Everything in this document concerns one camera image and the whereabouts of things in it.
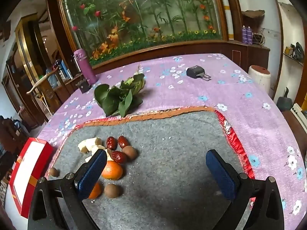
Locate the red jujube date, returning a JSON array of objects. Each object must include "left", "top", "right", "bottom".
[
  {"left": 106, "top": 136, "right": 117, "bottom": 150},
  {"left": 107, "top": 150, "right": 128, "bottom": 164},
  {"left": 118, "top": 136, "right": 130, "bottom": 149}
]

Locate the orange tangerine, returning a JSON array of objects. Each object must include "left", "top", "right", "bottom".
[
  {"left": 101, "top": 160, "right": 124, "bottom": 181},
  {"left": 88, "top": 182, "right": 102, "bottom": 199}
]

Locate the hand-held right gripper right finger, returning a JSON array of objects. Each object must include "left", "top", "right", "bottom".
[{"left": 206, "top": 149, "right": 286, "bottom": 230}]

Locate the dark bell-shaped object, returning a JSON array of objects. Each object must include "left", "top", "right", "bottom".
[{"left": 278, "top": 87, "right": 294, "bottom": 112}]

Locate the white and yellow column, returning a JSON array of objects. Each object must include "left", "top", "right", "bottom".
[{"left": 218, "top": 0, "right": 237, "bottom": 41}]

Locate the red and white box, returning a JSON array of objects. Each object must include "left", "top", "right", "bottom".
[{"left": 9, "top": 137, "right": 54, "bottom": 218}]

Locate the black bag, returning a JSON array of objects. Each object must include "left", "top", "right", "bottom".
[{"left": 290, "top": 43, "right": 305, "bottom": 60}]

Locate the glass artificial plant display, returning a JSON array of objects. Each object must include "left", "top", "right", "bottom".
[{"left": 55, "top": 0, "right": 228, "bottom": 66}]

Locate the grey felt mat red border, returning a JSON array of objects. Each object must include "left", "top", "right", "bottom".
[{"left": 48, "top": 106, "right": 256, "bottom": 230}]

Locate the bunch of green leaves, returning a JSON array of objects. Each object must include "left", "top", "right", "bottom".
[{"left": 94, "top": 65, "right": 146, "bottom": 118}]

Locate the wooden glass cabinet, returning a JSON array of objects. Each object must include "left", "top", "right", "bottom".
[{"left": 1, "top": 13, "right": 72, "bottom": 130}]

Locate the purple thermos bottle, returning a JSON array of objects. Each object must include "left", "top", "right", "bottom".
[{"left": 73, "top": 48, "right": 98, "bottom": 85}]

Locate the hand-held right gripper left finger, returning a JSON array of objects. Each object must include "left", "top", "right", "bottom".
[{"left": 27, "top": 149, "right": 107, "bottom": 230}]

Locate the curved wooden stick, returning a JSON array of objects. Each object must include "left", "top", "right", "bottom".
[{"left": 26, "top": 66, "right": 60, "bottom": 94}]

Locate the small black clamp block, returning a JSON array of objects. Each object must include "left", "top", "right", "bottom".
[{"left": 78, "top": 79, "right": 91, "bottom": 93}]

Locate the white round stool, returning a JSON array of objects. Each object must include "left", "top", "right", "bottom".
[{"left": 248, "top": 65, "right": 271, "bottom": 94}]

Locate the blue plastic container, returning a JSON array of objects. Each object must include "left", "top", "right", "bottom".
[{"left": 60, "top": 60, "right": 73, "bottom": 79}]

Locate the wire basket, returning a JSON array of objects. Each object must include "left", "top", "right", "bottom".
[{"left": 252, "top": 32, "right": 266, "bottom": 45}]

